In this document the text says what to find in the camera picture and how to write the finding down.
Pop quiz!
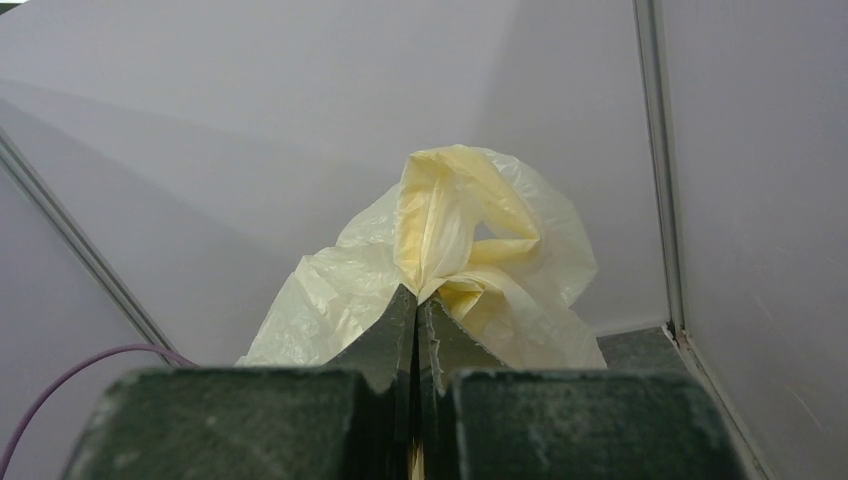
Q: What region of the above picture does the pale yellow plastic trash bag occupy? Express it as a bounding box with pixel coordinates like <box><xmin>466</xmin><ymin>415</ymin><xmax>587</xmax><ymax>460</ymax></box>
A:
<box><xmin>240</xmin><ymin>145</ymin><xmax>606</xmax><ymax>369</ymax></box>

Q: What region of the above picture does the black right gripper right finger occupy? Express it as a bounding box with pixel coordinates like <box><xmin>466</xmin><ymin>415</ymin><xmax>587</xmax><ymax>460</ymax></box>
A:
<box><xmin>417</xmin><ymin>296</ymin><xmax>506</xmax><ymax>479</ymax></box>

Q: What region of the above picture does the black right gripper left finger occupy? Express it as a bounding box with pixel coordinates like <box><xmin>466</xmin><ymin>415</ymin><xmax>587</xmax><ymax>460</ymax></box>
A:
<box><xmin>324</xmin><ymin>285</ymin><xmax>417</xmax><ymax>479</ymax></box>

